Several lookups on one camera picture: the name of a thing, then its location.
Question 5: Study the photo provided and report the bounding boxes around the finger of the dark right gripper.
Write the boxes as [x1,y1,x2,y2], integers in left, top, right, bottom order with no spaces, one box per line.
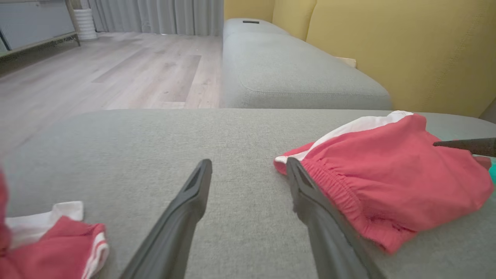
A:
[433,137,496,158]

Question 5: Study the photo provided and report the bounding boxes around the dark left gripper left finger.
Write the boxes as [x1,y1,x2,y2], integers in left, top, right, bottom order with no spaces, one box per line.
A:
[118,158,213,279]

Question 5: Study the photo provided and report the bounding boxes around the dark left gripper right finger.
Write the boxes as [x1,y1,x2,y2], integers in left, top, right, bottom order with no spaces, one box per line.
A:
[286,157,388,279]

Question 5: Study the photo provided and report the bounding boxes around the red shorts with white trim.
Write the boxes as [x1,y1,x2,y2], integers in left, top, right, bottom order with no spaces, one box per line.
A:
[273,110,495,255]

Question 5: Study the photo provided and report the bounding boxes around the red and white shirt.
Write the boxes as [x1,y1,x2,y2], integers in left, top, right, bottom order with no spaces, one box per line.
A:
[0,167,110,279]

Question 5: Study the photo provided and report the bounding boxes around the large grey sofa seat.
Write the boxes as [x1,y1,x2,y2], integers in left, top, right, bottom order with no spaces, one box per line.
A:
[0,108,496,279]

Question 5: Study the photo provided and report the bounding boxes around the wide yellow sofa back cushion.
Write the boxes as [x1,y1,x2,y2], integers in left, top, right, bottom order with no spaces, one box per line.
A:
[306,0,496,118]

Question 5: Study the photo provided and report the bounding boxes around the grey pleated curtain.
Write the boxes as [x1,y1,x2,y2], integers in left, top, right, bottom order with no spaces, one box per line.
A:
[88,0,225,36]

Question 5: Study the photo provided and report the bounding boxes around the white ribbed vase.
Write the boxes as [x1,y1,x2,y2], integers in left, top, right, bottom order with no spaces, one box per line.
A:
[73,9,98,41]

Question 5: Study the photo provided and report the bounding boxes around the narrow yellow sofa back cushion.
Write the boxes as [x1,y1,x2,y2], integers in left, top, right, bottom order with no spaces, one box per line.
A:
[224,0,276,23]
[272,0,318,41]

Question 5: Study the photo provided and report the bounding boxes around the grey cabinet with wooden frame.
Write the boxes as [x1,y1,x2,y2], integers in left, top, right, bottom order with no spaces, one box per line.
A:
[0,0,81,59]

